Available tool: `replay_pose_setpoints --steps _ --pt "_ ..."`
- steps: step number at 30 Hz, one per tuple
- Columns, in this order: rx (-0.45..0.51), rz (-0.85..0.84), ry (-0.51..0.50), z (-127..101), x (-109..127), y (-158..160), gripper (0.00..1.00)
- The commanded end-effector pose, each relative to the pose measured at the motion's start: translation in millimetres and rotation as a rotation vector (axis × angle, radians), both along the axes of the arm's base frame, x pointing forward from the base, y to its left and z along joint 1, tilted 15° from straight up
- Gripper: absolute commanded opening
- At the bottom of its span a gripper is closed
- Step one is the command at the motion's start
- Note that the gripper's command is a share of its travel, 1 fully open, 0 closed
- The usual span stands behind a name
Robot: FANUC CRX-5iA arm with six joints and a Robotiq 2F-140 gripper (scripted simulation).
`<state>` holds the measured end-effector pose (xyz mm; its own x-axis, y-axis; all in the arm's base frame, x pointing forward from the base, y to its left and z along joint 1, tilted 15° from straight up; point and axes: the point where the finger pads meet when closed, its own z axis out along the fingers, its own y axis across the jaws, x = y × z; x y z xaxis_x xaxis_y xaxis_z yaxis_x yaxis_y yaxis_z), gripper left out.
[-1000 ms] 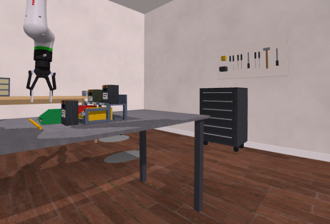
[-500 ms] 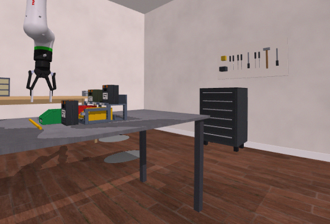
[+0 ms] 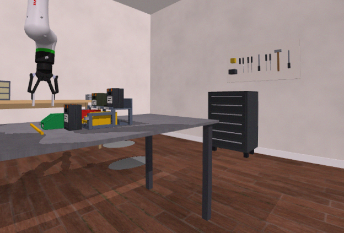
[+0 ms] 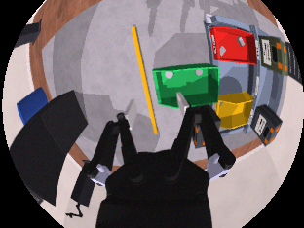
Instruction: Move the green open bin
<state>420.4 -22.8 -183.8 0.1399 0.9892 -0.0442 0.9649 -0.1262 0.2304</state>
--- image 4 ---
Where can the red open bin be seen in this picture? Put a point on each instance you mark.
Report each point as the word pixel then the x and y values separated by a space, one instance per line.
pixel 227 37

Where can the green bin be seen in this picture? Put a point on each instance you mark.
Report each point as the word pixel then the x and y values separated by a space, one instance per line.
pixel 197 90

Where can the yellow long thin bar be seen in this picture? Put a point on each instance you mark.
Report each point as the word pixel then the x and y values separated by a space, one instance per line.
pixel 144 78

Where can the yellow open bin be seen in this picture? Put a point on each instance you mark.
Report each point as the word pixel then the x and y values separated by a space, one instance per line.
pixel 232 115

